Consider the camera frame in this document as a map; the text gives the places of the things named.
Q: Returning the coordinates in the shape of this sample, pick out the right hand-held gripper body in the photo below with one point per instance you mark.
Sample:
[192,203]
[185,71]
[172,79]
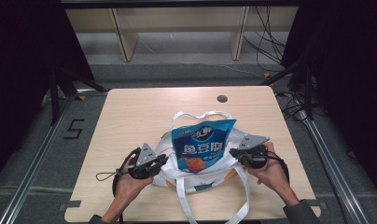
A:
[252,141]

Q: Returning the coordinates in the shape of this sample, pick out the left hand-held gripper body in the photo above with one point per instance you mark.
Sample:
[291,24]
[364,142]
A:
[145,155]

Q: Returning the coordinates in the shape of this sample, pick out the white tote bag colour patches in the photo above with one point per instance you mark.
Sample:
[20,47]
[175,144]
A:
[169,169]

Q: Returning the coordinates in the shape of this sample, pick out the blue snack packet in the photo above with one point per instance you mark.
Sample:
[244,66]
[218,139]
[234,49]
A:
[202,146]

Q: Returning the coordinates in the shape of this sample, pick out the person's right hand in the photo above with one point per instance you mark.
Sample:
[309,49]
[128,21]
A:
[272,175]

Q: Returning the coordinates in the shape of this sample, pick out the person's left hand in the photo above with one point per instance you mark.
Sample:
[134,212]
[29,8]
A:
[127,188]

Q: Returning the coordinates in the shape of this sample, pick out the dark round table grommet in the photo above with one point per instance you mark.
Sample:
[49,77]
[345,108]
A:
[222,99]

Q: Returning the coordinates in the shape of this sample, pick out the yellow tape piece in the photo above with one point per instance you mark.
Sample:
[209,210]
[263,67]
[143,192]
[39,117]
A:
[286,94]
[267,75]
[81,97]

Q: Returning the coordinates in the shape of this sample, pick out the black stand legs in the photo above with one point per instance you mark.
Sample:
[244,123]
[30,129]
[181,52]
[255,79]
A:
[54,96]
[307,90]

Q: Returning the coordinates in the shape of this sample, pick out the grey tape strip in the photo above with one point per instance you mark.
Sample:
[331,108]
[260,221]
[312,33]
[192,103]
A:
[320,205]
[71,205]

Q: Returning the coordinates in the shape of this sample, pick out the black curtain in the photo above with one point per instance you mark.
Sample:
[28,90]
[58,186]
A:
[21,62]
[348,77]

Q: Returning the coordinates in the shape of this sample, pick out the light wooden desk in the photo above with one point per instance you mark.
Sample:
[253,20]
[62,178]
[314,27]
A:
[127,37]

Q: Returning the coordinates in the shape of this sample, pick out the black overhead bar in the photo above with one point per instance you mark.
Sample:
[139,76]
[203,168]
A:
[177,3]

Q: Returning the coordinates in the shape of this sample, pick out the aluminium floor rail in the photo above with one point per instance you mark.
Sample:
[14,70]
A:
[37,161]
[332,168]

